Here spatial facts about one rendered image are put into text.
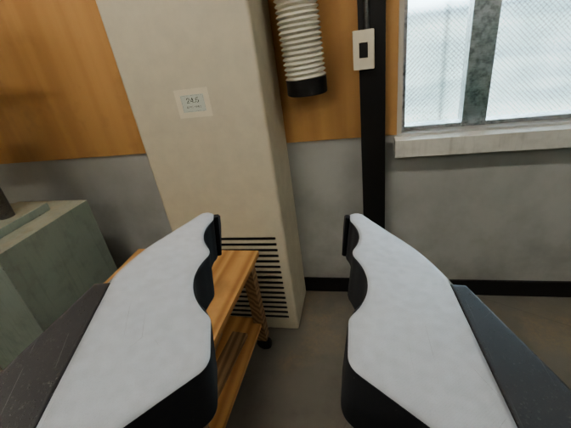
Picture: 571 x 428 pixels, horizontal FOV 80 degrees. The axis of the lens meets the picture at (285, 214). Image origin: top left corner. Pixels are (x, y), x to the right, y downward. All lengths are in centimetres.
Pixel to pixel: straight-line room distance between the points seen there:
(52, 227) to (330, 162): 126
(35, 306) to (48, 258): 20
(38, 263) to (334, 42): 150
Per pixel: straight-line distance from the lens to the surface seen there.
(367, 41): 138
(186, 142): 140
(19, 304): 180
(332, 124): 153
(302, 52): 131
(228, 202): 143
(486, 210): 178
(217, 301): 122
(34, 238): 177
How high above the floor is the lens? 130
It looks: 28 degrees down
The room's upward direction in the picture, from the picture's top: 8 degrees counter-clockwise
